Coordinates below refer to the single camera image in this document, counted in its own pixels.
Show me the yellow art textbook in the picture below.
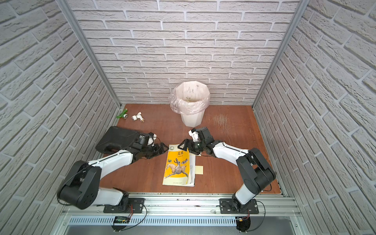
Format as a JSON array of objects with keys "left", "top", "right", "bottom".
[{"left": 163, "top": 145, "right": 196, "bottom": 187}]

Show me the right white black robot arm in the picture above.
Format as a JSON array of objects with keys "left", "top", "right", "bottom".
[{"left": 178, "top": 127, "right": 276, "bottom": 210}]

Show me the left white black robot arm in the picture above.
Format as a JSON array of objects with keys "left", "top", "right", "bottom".
[{"left": 56, "top": 133, "right": 168, "bottom": 211}]

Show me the yellow sticky note on table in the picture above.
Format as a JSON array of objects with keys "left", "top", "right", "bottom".
[{"left": 195, "top": 165, "right": 203, "bottom": 175}]

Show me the black plastic tool case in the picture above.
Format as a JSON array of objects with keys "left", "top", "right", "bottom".
[{"left": 96, "top": 126, "right": 140, "bottom": 154}]

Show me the white pipe fitting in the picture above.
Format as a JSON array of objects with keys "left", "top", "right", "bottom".
[{"left": 132, "top": 112, "right": 145, "bottom": 123}]

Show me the green pipe fitting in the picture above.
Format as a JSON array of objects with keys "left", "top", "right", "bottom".
[{"left": 116, "top": 108, "right": 128, "bottom": 119}]

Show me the white trash bin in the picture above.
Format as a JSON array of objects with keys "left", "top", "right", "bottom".
[{"left": 175, "top": 81, "right": 211, "bottom": 128}]

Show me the clear pink bin liner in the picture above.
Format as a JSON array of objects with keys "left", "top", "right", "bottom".
[{"left": 168, "top": 81, "right": 211, "bottom": 115}]

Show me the left controller board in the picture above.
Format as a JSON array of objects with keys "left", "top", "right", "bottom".
[{"left": 113, "top": 216, "right": 131, "bottom": 225}]

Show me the controller board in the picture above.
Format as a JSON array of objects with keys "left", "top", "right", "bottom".
[
  {"left": 113, "top": 216, "right": 131, "bottom": 225},
  {"left": 236, "top": 217, "right": 251, "bottom": 233}
]

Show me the right controller board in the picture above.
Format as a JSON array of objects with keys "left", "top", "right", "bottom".
[{"left": 236, "top": 217, "right": 251, "bottom": 233}]

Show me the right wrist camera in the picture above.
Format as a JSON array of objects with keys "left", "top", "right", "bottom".
[{"left": 189, "top": 128, "right": 201, "bottom": 142}]

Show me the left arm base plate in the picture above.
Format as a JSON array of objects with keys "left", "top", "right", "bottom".
[{"left": 103, "top": 197, "right": 145, "bottom": 213}]

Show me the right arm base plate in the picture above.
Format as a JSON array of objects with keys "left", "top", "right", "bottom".
[{"left": 219, "top": 198, "right": 259, "bottom": 214}]

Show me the aluminium frame rail front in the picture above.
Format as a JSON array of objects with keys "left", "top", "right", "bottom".
[{"left": 60, "top": 192, "right": 303, "bottom": 218}]

